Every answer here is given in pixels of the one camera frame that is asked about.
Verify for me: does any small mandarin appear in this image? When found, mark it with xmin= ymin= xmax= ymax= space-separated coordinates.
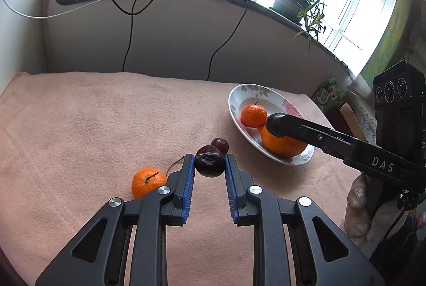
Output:
xmin=132 ymin=168 xmax=167 ymax=199

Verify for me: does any mandarin with stem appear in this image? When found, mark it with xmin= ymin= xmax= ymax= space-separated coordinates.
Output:
xmin=240 ymin=101 xmax=268 ymax=128

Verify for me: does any dark cherry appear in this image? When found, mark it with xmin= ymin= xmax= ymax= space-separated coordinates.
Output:
xmin=194 ymin=145 xmax=225 ymax=178
xmin=210 ymin=137 xmax=229 ymax=156

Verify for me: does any right gloved hand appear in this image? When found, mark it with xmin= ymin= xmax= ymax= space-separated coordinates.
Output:
xmin=342 ymin=174 xmax=417 ymax=263

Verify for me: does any cardboard box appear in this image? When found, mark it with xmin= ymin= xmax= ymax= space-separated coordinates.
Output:
xmin=339 ymin=103 xmax=367 ymax=142

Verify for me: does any lace cloth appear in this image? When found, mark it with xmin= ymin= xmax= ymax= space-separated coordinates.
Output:
xmin=346 ymin=91 xmax=377 ymax=145

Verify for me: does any green printed box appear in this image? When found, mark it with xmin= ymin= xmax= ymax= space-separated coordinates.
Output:
xmin=313 ymin=78 xmax=342 ymax=106

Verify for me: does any large orange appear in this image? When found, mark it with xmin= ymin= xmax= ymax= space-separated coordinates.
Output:
xmin=261 ymin=127 xmax=308 ymax=158

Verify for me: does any white floral plate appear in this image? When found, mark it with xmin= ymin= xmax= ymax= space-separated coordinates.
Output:
xmin=227 ymin=83 xmax=316 ymax=167

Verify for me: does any pink towel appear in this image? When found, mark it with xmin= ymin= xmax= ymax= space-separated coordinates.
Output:
xmin=1 ymin=72 xmax=357 ymax=285

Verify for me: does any cherry stem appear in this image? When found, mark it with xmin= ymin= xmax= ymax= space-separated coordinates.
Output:
xmin=165 ymin=156 xmax=185 ymax=178

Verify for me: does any potted spider plant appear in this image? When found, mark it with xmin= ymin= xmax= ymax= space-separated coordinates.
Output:
xmin=272 ymin=0 xmax=326 ymax=54

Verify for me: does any black cable with adapter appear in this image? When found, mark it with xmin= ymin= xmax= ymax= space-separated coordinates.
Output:
xmin=206 ymin=0 xmax=256 ymax=81

